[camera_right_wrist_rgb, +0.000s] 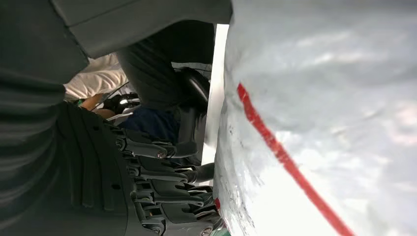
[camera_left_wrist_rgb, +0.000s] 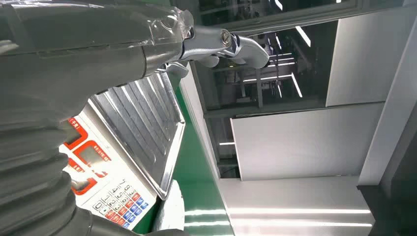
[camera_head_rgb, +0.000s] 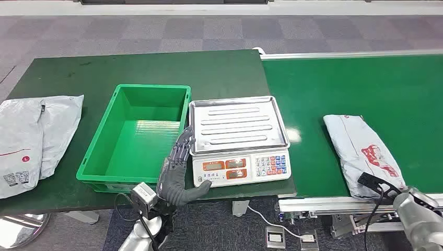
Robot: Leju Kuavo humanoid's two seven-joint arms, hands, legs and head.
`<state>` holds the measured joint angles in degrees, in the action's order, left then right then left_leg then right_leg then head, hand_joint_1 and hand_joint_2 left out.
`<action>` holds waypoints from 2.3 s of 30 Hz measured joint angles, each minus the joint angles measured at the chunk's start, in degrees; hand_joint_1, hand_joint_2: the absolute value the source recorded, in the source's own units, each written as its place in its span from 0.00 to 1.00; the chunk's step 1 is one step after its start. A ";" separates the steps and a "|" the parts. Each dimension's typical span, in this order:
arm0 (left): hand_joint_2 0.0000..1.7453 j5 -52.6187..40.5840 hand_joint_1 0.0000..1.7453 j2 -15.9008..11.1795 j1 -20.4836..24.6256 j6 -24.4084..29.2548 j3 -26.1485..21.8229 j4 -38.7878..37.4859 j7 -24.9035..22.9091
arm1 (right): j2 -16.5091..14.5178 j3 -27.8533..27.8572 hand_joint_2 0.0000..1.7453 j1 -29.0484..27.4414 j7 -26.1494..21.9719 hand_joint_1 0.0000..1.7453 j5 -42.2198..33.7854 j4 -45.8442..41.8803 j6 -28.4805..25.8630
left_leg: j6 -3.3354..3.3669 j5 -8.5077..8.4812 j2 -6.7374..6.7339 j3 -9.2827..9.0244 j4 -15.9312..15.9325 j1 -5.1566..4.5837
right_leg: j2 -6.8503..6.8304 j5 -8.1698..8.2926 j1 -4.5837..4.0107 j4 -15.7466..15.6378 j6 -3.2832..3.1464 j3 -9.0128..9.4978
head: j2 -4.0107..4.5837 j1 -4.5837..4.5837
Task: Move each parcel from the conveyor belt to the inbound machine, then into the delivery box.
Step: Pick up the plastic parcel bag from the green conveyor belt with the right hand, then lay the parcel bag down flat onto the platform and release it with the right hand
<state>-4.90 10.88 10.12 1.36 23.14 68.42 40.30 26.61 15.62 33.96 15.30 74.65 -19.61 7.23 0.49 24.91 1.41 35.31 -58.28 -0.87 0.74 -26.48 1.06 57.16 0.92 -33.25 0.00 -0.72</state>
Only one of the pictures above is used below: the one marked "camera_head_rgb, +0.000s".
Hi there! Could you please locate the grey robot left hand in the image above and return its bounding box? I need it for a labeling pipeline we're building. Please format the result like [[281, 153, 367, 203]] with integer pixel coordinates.
[[156, 126, 213, 208]]

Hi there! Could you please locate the grey parcel with red print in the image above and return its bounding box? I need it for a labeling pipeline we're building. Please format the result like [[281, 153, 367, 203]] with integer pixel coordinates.
[[322, 114, 409, 200]]

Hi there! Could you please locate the metal floor socket box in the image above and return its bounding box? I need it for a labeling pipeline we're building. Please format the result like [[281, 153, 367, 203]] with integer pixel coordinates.
[[298, 229, 320, 251], [265, 226, 287, 249]]

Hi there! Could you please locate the plain grey parcel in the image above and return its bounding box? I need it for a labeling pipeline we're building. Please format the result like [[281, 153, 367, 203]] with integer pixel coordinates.
[[38, 95, 85, 180]]

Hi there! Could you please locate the grey parcel with QR code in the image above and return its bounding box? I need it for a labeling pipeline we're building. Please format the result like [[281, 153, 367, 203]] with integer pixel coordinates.
[[0, 98, 45, 200]]

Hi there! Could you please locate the green conveyor belt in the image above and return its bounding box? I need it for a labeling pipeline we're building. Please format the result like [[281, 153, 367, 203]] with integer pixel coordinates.
[[252, 47, 443, 239]]

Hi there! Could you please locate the green plastic crate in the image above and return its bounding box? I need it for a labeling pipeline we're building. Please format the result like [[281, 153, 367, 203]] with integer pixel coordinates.
[[76, 84, 192, 193]]

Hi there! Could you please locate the white scale with steel tray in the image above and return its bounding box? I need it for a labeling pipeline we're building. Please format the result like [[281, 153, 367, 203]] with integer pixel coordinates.
[[188, 96, 292, 188]]

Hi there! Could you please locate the white table foot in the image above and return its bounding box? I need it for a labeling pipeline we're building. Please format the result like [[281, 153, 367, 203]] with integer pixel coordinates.
[[60, 210, 100, 225]]

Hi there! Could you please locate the round chrome base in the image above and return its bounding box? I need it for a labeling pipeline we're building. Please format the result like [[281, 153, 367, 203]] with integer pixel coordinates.
[[0, 213, 52, 250]]

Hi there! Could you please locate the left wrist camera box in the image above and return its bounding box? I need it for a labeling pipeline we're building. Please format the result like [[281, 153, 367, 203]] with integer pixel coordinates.
[[130, 181, 158, 220]]

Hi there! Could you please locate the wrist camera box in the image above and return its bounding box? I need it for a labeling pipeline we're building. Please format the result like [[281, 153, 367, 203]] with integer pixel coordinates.
[[357, 172, 404, 202], [130, 181, 158, 220]]

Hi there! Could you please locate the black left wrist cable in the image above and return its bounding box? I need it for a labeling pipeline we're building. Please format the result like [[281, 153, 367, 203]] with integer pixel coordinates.
[[114, 193, 160, 251]]

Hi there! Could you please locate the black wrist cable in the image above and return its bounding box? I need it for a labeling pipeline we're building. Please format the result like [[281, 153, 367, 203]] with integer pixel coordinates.
[[363, 187, 385, 251], [114, 193, 160, 251]]

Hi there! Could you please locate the white power cable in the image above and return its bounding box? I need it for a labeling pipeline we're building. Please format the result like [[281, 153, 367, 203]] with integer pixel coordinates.
[[247, 205, 305, 241]]

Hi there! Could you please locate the dark wall base panel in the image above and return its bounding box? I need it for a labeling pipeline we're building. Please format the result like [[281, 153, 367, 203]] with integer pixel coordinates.
[[78, 0, 269, 6]]

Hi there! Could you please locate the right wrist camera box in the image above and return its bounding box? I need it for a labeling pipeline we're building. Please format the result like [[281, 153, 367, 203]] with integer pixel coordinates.
[[357, 172, 404, 202]]

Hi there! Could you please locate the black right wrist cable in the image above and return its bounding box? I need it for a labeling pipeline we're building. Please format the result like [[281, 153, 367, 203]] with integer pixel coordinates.
[[363, 187, 385, 251]]

